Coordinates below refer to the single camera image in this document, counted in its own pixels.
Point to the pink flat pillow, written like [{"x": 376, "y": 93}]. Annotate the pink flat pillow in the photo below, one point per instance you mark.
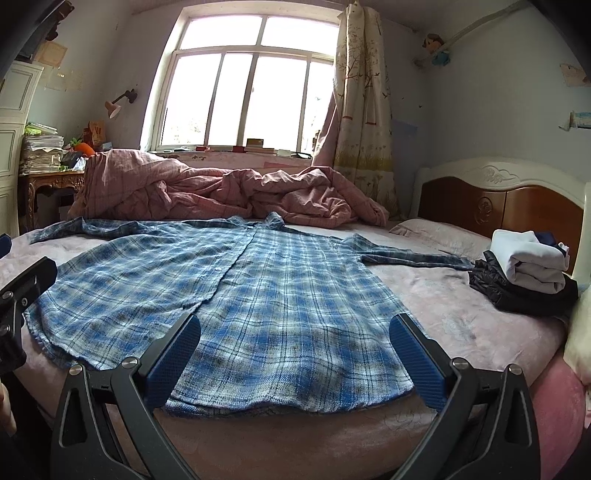
[{"x": 444, "y": 237}]

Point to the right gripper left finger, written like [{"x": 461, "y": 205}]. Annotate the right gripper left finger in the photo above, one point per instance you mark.
[{"x": 85, "y": 444}]

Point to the person's left hand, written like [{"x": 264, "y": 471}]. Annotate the person's left hand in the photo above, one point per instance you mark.
[{"x": 7, "y": 421}]

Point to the blue picture card on wall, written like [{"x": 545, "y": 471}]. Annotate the blue picture card on wall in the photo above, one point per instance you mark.
[{"x": 577, "y": 120}]

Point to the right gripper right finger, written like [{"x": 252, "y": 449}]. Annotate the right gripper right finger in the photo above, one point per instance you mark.
[{"x": 485, "y": 427}]

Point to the folded white garment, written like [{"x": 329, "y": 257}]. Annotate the folded white garment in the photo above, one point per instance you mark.
[{"x": 533, "y": 261}]

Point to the small box on windowsill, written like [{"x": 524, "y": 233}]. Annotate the small box on windowsill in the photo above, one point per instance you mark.
[{"x": 254, "y": 143}]

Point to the pink crumpled quilt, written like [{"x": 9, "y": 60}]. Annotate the pink crumpled quilt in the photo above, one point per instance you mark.
[{"x": 127, "y": 184}]

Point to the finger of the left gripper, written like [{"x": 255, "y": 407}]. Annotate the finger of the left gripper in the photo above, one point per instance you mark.
[{"x": 27, "y": 287}]

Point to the white and wood headboard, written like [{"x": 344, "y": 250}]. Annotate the white and wood headboard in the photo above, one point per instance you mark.
[{"x": 486, "y": 193}]

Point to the pink wall lamp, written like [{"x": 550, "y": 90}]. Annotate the pink wall lamp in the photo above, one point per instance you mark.
[{"x": 114, "y": 106}]

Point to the wooden carved side table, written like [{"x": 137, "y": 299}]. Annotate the wooden carved side table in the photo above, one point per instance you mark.
[{"x": 30, "y": 184}]

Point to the torn paper wall sticker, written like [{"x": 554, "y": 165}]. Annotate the torn paper wall sticker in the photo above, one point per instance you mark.
[{"x": 574, "y": 76}]

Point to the cream pillow at bedside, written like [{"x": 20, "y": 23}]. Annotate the cream pillow at bedside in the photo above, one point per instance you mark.
[{"x": 577, "y": 351}]

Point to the white wardrobe cabinet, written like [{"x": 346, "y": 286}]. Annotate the white wardrobe cabinet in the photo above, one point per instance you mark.
[{"x": 17, "y": 91}]

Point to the cartoon doll wall decoration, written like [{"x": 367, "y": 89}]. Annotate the cartoon doll wall decoration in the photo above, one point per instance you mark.
[{"x": 434, "y": 43}]

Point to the orange plush toy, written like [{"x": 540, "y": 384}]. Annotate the orange plush toy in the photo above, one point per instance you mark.
[{"x": 84, "y": 149}]

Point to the white framed window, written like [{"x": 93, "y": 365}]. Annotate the white framed window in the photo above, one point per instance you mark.
[{"x": 232, "y": 70}]

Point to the stack of papers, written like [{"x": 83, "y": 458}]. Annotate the stack of papers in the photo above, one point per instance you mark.
[{"x": 41, "y": 151}]

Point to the white wall pipe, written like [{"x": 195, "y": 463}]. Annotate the white wall pipe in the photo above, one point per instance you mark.
[{"x": 421, "y": 62}]

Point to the cream patterned curtain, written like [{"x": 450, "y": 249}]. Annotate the cream patterned curtain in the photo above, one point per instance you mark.
[{"x": 356, "y": 138}]

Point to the blue plaid shirt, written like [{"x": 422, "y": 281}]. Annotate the blue plaid shirt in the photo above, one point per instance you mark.
[{"x": 289, "y": 320}]

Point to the folded black jacket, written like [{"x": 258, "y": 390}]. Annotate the folded black jacket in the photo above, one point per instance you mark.
[{"x": 488, "y": 278}]

